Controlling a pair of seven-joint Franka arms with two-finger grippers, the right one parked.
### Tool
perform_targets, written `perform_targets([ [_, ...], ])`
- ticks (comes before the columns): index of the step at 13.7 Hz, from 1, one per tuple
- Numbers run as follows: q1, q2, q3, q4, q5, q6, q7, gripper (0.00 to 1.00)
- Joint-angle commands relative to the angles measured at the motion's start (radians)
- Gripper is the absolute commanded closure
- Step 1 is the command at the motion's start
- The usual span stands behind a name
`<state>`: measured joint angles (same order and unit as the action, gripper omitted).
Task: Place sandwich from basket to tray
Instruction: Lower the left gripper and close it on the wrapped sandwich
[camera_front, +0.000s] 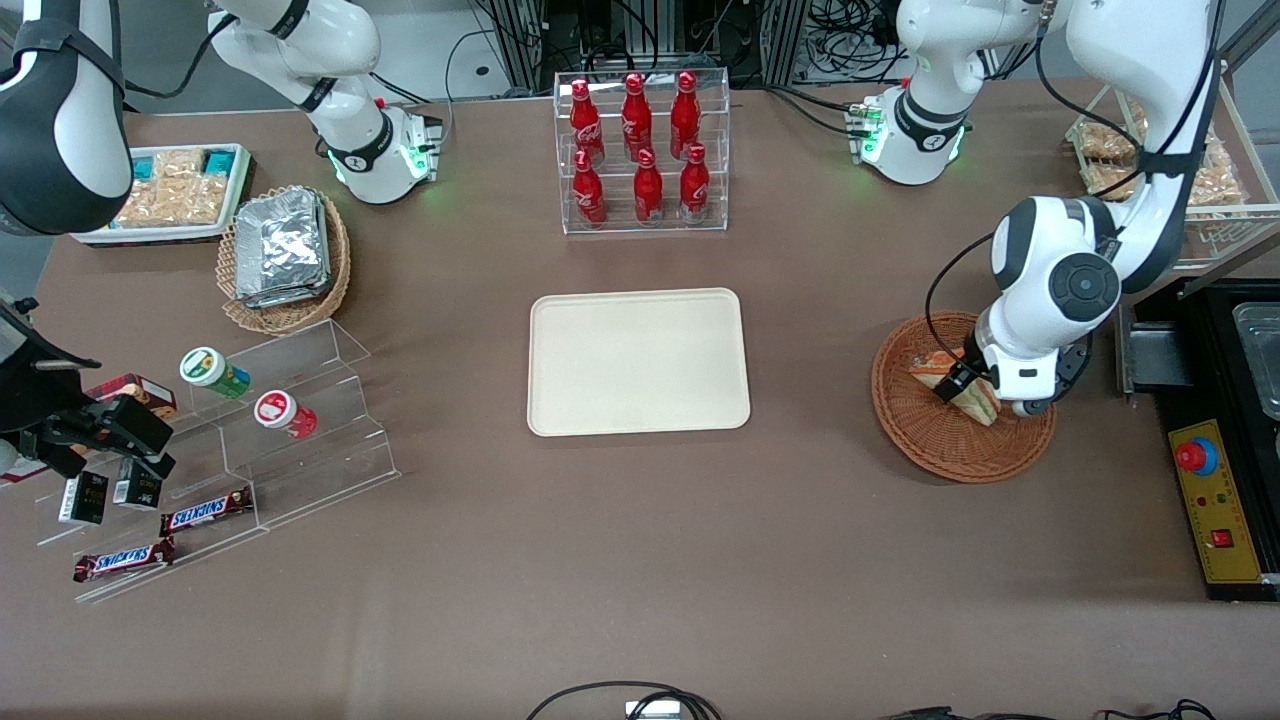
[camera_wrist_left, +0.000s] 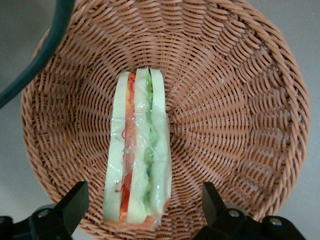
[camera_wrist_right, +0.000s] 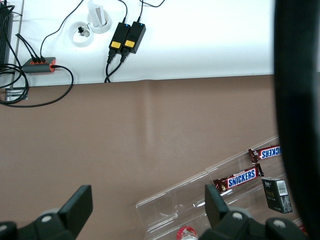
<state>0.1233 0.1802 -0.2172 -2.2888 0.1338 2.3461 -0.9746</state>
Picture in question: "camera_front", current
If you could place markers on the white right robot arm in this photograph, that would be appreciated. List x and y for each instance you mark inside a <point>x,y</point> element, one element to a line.
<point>300,40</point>

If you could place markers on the white rectangular snack tray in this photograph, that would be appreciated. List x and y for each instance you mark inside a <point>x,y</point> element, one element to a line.
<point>150,236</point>

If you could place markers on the green cup with white lid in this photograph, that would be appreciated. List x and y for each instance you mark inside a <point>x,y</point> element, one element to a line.
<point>205,367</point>

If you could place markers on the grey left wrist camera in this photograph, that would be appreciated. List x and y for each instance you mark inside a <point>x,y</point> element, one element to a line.
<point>1032,408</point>

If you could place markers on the black appliance housing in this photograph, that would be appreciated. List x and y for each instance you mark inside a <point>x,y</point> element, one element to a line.
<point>1210,350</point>

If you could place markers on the brown Snickers bar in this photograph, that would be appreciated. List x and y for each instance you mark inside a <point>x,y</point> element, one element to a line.
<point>120,561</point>
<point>205,512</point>

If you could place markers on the brown round wicker basket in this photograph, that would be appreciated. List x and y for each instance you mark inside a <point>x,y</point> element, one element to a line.
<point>930,440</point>

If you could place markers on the clear bag of fried snacks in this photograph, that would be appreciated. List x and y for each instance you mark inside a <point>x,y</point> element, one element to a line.
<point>1108,180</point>
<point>1220,188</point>
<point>1105,145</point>
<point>1216,150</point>

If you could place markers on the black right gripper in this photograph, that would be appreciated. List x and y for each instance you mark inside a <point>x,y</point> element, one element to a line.
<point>38,403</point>

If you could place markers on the red cup with white lid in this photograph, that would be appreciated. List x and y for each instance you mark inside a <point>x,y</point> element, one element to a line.
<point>275,410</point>

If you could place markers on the black right wrist mount bracket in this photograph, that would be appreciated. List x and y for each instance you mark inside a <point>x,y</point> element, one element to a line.
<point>40,390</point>

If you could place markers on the tan oval wicker basket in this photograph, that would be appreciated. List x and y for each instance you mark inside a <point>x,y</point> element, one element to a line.
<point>290,318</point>

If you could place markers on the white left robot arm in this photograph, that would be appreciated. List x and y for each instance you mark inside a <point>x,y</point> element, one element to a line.
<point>1120,50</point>

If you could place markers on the steel food pan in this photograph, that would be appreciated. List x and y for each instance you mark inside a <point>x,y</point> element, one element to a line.
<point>1260,360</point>

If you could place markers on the beige plastic serving tray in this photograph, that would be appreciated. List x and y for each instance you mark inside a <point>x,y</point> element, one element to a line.
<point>600,360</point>

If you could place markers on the silver foil packet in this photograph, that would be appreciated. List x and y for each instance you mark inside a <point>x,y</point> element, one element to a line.
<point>280,245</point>
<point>290,299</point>

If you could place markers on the black wrist mount bracket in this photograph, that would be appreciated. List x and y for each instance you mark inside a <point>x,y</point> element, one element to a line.
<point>40,390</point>
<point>1070,370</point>

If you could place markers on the red brown chocolate box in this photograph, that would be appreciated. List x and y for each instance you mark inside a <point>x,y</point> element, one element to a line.
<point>140,390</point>

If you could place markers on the small grey device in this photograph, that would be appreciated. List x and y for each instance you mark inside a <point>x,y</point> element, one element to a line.
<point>652,710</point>

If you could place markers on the aluminium frame rack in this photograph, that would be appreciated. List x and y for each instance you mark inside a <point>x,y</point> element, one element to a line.
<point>650,30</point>

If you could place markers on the small black box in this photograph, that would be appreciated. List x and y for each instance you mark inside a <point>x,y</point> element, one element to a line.
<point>83,498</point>
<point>137,487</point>

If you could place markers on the clear acrylic bottle rack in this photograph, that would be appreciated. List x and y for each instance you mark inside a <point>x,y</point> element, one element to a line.
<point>613,120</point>

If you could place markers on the red cola bottle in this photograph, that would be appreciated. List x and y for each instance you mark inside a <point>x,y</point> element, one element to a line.
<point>694,188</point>
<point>648,190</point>
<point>636,110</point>
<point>588,195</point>
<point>585,115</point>
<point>684,110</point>

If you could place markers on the black left wrist mount bracket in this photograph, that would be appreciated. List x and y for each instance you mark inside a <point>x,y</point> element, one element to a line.
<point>1070,370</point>

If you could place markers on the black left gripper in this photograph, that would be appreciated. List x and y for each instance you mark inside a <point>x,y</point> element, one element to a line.
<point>970,364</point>

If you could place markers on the yellow control panel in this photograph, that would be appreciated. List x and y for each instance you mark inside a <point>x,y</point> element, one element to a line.
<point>1225,500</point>

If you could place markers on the clear acrylic stepped display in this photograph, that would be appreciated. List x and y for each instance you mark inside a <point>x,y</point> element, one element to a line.
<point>320,440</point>

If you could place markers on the beige snack bag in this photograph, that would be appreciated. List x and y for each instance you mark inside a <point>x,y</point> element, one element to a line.
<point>170,205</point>
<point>178,165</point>

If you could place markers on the red emergency stop button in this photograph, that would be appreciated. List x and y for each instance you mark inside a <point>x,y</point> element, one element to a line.
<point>1195,456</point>

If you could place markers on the triangle sandwich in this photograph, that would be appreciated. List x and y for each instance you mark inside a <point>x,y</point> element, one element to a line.
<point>985,405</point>

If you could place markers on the grey metal bracket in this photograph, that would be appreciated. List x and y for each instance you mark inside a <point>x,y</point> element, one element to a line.
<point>1150,360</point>

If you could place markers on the teal snack pack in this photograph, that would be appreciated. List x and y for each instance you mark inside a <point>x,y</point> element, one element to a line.
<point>218,162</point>
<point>143,168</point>

